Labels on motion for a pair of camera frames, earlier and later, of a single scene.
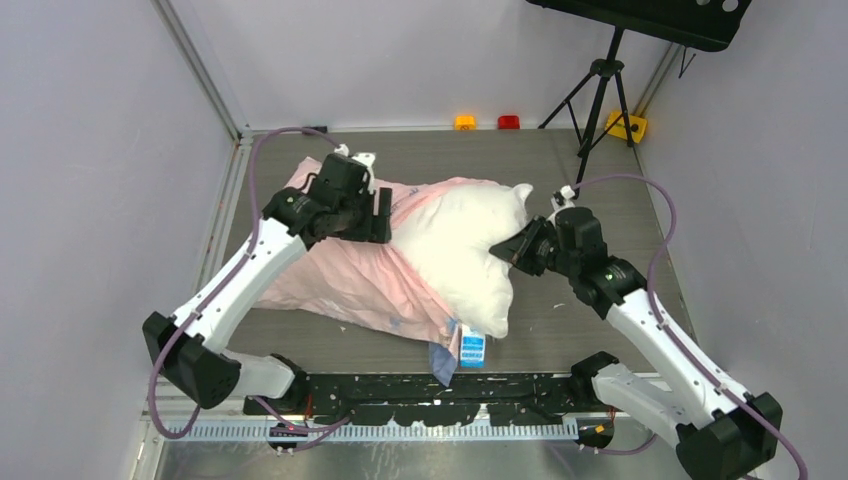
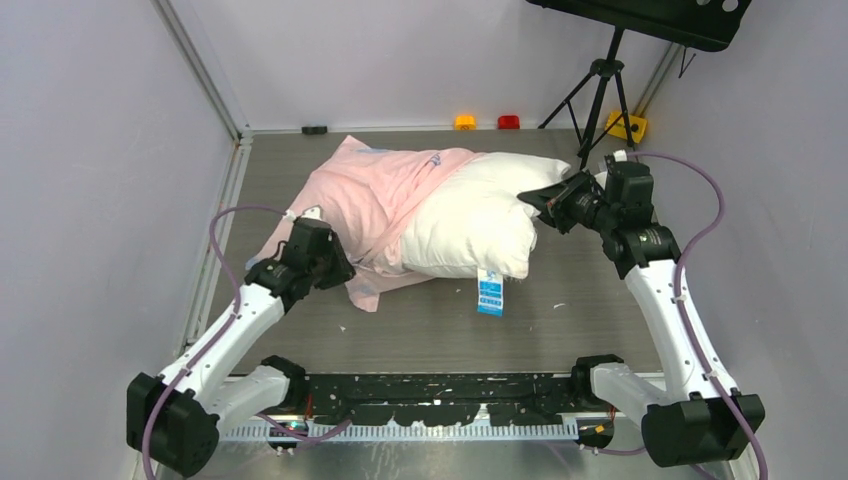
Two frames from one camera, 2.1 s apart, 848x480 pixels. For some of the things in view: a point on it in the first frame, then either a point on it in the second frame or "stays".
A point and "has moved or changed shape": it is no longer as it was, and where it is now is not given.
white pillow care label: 472,348 to 490,293
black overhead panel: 707,24 stays
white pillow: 449,236 has moved or changed shape
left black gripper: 378,228 to 342,271
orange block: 465,123 stays
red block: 508,122 stays
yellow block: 638,126 stays
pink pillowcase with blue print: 369,283 has moved or changed shape
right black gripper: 519,249 to 556,198
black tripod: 608,67 stays
